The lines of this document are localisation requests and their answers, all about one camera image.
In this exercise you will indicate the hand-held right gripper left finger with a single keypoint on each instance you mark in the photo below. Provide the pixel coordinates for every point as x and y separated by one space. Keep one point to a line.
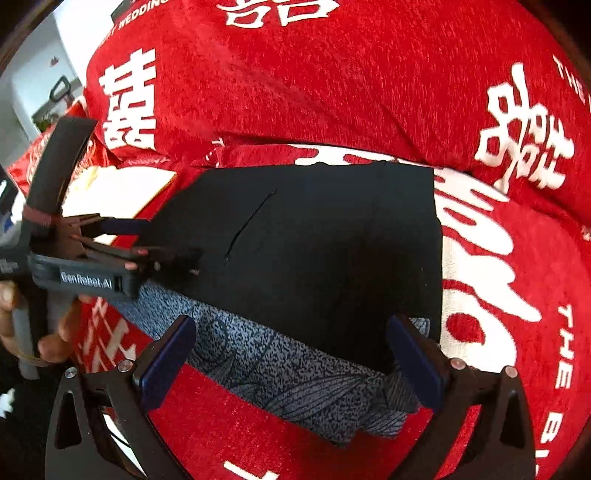
166 364

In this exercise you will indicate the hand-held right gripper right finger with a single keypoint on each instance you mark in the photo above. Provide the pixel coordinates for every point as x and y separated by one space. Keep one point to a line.
415 364

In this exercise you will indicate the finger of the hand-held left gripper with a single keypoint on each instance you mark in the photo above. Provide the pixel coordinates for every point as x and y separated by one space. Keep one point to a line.
171 261
124 226

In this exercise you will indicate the grey leaf-patterned cloth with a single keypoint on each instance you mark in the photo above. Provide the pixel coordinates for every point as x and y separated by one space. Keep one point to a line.
286 383

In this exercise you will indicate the black pants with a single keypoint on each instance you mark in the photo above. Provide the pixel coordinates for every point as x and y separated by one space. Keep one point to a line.
323 254

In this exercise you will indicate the person's left hand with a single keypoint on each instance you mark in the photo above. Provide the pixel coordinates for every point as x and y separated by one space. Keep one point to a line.
57 344

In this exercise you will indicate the white bed sheet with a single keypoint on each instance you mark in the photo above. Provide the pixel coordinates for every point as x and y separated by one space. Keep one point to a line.
124 187

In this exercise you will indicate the green potted plant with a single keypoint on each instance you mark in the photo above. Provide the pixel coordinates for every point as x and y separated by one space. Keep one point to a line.
44 122

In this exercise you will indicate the red printed blanket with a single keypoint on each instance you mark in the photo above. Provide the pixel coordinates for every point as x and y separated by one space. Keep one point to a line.
323 92

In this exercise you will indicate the black metal frame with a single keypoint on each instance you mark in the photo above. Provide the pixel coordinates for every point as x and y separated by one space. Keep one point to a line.
60 90

